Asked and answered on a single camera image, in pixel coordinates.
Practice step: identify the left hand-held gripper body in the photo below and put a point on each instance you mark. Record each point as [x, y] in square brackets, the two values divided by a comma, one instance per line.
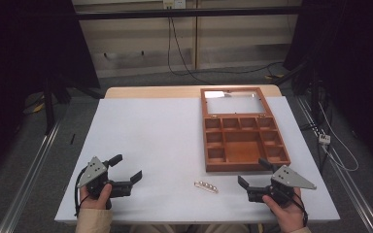
[94, 171]

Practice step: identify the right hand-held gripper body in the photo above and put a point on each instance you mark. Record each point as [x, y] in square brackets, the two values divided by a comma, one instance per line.
[283, 184]

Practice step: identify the black curtain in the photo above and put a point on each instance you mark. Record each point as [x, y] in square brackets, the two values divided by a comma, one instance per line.
[29, 48]
[353, 48]

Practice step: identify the white wall outlet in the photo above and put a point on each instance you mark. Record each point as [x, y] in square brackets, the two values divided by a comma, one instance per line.
[174, 3]

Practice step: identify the black horizontal bar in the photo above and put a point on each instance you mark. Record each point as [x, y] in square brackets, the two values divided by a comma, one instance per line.
[187, 13]

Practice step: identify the person's right hand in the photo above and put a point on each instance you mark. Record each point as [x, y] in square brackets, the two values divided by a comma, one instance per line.
[287, 213]

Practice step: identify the person's left hand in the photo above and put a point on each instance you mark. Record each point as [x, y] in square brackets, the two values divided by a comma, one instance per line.
[94, 200]

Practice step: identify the small black strip on floor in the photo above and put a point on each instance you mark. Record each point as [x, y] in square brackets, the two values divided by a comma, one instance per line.
[73, 139]

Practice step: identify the aluminium floor rail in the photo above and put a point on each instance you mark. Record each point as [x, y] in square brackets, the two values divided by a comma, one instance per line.
[32, 174]
[346, 174]

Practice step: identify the black metal stand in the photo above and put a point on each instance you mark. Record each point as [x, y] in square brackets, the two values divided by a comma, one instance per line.
[49, 106]
[314, 93]

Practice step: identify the wooden compartment box with glass lid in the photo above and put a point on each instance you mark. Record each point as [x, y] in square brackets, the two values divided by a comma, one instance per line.
[243, 142]

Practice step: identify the white table mat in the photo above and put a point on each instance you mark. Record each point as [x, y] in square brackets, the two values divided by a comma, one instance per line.
[162, 139]

